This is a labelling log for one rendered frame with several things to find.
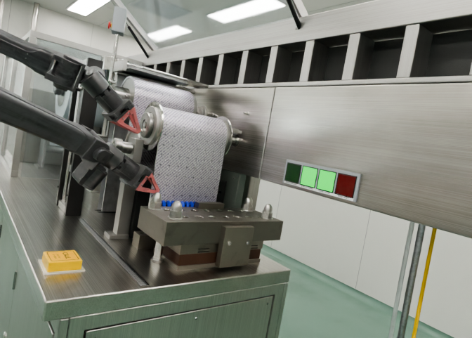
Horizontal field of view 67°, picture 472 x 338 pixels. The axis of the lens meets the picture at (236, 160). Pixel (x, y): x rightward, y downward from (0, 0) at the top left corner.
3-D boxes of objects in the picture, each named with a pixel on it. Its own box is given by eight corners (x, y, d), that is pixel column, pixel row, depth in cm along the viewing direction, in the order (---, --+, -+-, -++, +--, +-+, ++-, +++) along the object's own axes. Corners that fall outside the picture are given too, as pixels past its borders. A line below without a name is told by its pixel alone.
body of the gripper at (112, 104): (117, 119, 95) (97, 98, 91) (105, 118, 103) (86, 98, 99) (134, 103, 98) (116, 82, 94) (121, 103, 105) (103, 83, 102)
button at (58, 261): (41, 261, 82) (43, 251, 81) (73, 259, 86) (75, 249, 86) (47, 273, 76) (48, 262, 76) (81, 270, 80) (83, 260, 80)
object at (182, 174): (147, 206, 103) (158, 144, 102) (213, 208, 118) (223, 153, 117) (148, 207, 103) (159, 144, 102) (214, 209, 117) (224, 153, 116)
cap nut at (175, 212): (165, 216, 90) (168, 198, 90) (178, 216, 92) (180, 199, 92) (171, 220, 87) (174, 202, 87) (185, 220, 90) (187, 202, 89)
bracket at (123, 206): (102, 235, 108) (117, 135, 107) (123, 234, 112) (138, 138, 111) (107, 239, 104) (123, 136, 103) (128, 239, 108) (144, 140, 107)
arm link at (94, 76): (76, 81, 91) (93, 68, 91) (77, 76, 97) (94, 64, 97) (95, 102, 95) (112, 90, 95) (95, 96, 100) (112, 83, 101)
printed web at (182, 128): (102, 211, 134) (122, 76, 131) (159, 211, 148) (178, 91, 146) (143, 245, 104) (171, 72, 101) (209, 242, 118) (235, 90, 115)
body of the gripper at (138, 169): (137, 190, 95) (115, 174, 91) (123, 182, 103) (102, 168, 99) (152, 170, 96) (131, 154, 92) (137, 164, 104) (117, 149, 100)
